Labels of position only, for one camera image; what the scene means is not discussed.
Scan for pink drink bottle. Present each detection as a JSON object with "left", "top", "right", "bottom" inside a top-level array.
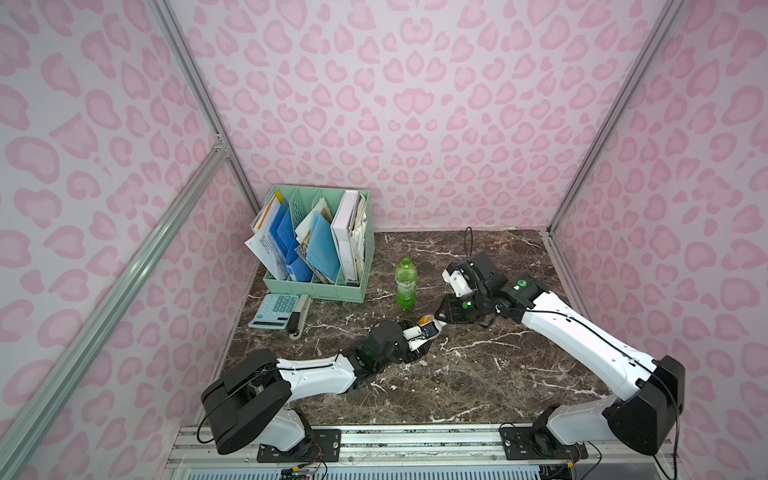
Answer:
[{"left": 419, "top": 315, "right": 446, "bottom": 346}]

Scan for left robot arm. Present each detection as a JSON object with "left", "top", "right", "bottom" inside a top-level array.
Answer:
[{"left": 201, "top": 316, "right": 445, "bottom": 455}]

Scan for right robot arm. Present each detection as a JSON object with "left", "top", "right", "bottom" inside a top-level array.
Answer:
[{"left": 435, "top": 252, "right": 686, "bottom": 456}]

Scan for green soda bottle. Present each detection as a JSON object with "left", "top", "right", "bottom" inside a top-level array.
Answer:
[{"left": 395, "top": 257, "right": 418, "bottom": 309}]

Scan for calculator with handset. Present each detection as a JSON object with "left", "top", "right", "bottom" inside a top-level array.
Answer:
[{"left": 248, "top": 293, "right": 312, "bottom": 340}]

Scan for light blue folder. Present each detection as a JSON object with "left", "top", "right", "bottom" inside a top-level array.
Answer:
[{"left": 305, "top": 212, "right": 340, "bottom": 284}]

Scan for green plastic file crate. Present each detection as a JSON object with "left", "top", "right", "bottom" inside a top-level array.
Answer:
[{"left": 246, "top": 185, "right": 375, "bottom": 303}]

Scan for white books stack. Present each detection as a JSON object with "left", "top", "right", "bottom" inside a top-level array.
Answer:
[{"left": 331, "top": 190, "right": 366, "bottom": 285}]

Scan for white paper sheets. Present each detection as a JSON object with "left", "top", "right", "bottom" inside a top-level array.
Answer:
[{"left": 245, "top": 195, "right": 288, "bottom": 280}]

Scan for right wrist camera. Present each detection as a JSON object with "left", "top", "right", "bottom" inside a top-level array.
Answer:
[{"left": 442, "top": 269, "right": 474, "bottom": 298}]

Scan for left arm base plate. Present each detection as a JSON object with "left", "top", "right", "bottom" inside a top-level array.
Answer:
[{"left": 257, "top": 429, "right": 341, "bottom": 463}]

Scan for aluminium mounting rail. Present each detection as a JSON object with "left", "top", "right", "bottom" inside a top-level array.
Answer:
[{"left": 164, "top": 422, "right": 679, "bottom": 472}]

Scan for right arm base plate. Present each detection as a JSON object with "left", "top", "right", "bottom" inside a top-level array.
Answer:
[{"left": 498, "top": 423, "right": 589, "bottom": 463}]

